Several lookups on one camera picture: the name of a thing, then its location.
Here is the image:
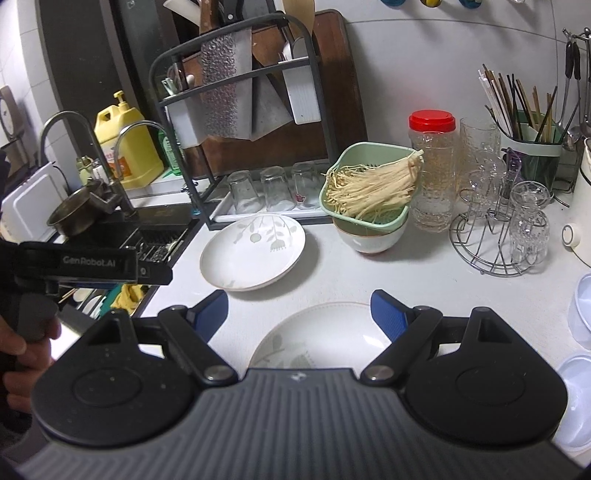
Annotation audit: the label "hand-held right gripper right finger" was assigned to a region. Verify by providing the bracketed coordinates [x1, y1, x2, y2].
[359, 289, 509, 387]

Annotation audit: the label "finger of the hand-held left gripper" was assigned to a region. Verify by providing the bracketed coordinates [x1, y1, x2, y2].
[136, 262, 174, 287]

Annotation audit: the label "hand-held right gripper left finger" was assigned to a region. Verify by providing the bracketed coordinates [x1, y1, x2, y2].
[85, 290, 238, 387]

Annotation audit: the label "brown rimmed leaf print plate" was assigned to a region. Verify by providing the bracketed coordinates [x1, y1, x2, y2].
[200, 215, 306, 292]

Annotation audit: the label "white rimmed leaf print plate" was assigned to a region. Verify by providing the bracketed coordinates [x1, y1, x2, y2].
[249, 302, 406, 370]

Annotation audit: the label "person's left hand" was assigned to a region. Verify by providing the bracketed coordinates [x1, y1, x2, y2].
[0, 318, 63, 409]

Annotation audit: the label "yellow cleaning cloth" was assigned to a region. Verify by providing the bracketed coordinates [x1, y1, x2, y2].
[111, 284, 149, 311]

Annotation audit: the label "black kitchen sink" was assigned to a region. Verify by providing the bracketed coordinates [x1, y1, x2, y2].
[59, 202, 219, 325]

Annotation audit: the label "small metal pot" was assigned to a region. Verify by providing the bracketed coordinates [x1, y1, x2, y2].
[46, 187, 122, 237]

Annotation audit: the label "white ceramic bowl brown foot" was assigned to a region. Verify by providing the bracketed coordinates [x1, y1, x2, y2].
[332, 215, 409, 256]

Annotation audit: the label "white plastic board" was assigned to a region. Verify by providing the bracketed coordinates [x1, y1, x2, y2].
[0, 161, 71, 243]

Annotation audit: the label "small white bottle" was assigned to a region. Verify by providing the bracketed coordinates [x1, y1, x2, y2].
[78, 157, 110, 186]

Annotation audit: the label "black metal knife rack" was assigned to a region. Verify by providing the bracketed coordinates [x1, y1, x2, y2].
[148, 13, 339, 232]

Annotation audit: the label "white drain tray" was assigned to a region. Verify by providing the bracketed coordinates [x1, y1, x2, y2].
[216, 188, 336, 223]

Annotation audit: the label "plain drinking glass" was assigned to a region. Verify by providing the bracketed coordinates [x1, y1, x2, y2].
[260, 166, 297, 211]
[228, 171, 257, 214]

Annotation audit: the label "enoki mushrooms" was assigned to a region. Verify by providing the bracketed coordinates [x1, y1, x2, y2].
[324, 150, 426, 219]

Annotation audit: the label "green plastic bottle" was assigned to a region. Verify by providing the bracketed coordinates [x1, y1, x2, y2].
[158, 129, 186, 175]

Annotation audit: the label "yellow detergent bottle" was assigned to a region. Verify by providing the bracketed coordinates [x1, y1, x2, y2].
[95, 91, 165, 190]

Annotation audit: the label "drinking glass with red print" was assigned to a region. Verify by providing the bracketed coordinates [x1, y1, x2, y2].
[291, 161, 325, 209]

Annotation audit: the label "tall steel gooseneck faucet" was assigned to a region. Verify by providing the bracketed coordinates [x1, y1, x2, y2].
[39, 111, 139, 219]

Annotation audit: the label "slim steel gooseneck faucet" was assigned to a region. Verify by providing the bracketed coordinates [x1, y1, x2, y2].
[112, 121, 199, 219]

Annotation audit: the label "green plastic strainer basket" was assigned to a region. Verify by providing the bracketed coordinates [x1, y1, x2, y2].
[320, 142, 423, 233]

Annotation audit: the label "clear jar with red lid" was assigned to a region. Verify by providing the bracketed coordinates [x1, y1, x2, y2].
[407, 109, 458, 232]

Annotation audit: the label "white plastic rack holder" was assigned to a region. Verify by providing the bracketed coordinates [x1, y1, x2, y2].
[166, 92, 206, 149]

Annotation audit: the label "textured glass cup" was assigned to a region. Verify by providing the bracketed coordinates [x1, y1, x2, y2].
[465, 150, 509, 219]
[510, 181, 553, 217]
[510, 210, 551, 267]

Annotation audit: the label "tall textured glass tumbler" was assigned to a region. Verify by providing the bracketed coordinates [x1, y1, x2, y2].
[459, 117, 502, 185]

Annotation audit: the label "translucent white plastic bowl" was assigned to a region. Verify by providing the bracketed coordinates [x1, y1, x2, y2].
[567, 272, 591, 352]

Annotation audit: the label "plain steel cleaver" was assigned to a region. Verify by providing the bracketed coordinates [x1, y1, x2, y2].
[252, 69, 296, 142]

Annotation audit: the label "hammered steel cleaver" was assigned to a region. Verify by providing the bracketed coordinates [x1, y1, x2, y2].
[199, 0, 254, 140]

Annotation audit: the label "green and white chopstick holder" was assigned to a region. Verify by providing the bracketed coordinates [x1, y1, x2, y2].
[505, 111, 565, 186]

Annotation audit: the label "dark wooden cutting board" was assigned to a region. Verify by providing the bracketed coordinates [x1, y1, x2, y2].
[182, 9, 370, 182]

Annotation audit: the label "bundle of chopsticks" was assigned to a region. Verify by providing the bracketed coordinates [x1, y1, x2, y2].
[478, 64, 561, 143]

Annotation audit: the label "wooden spatula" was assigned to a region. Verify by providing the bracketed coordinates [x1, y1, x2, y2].
[281, 0, 315, 29]

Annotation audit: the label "hanging metal utensils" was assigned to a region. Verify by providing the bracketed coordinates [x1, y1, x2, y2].
[551, 28, 591, 195]

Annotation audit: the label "metal wire cup rack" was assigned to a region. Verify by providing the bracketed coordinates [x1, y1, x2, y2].
[449, 148, 551, 278]

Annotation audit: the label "black knife handle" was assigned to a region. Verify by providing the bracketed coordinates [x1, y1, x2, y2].
[217, 0, 253, 27]

